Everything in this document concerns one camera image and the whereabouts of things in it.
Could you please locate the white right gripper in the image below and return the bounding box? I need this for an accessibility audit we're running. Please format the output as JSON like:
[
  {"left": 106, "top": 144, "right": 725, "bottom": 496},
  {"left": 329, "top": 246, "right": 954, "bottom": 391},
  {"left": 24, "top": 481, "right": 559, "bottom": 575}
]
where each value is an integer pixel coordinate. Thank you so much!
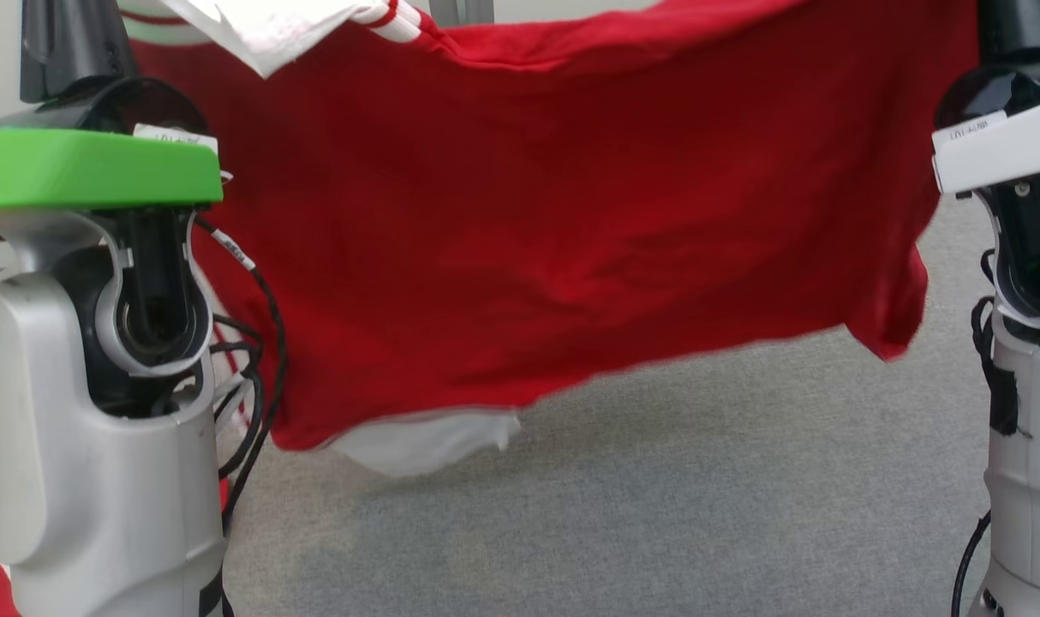
[{"left": 930, "top": 0, "right": 1040, "bottom": 195}]

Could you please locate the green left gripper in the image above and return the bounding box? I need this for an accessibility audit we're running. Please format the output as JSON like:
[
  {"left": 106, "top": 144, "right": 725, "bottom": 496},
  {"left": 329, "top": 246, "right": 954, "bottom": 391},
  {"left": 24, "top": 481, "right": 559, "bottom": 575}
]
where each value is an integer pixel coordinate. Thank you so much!
[{"left": 0, "top": 0, "right": 224, "bottom": 212}]

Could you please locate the red shirt with white trim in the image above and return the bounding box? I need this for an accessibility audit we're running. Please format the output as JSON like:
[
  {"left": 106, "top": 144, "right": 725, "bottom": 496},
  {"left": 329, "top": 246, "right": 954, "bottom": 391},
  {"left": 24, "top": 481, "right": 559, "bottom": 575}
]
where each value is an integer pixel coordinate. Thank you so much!
[{"left": 116, "top": 0, "right": 981, "bottom": 478}]

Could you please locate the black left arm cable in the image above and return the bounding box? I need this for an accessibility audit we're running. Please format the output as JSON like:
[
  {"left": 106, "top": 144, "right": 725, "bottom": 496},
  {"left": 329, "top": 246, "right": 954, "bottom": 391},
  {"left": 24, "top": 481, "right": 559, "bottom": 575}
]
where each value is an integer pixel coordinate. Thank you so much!
[{"left": 186, "top": 216, "right": 289, "bottom": 617}]

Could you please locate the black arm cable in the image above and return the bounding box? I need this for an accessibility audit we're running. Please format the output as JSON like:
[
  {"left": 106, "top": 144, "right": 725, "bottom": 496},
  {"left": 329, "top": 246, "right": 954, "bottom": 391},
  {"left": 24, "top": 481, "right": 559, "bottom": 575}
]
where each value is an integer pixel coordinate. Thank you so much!
[
  {"left": 950, "top": 247, "right": 1025, "bottom": 617},
  {"left": 186, "top": 216, "right": 289, "bottom": 617}
]

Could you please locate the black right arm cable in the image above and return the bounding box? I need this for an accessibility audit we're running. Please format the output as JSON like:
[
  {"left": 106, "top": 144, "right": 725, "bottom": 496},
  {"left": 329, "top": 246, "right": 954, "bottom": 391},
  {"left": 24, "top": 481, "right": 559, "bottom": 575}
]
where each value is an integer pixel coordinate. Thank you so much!
[{"left": 950, "top": 247, "right": 1025, "bottom": 617}]

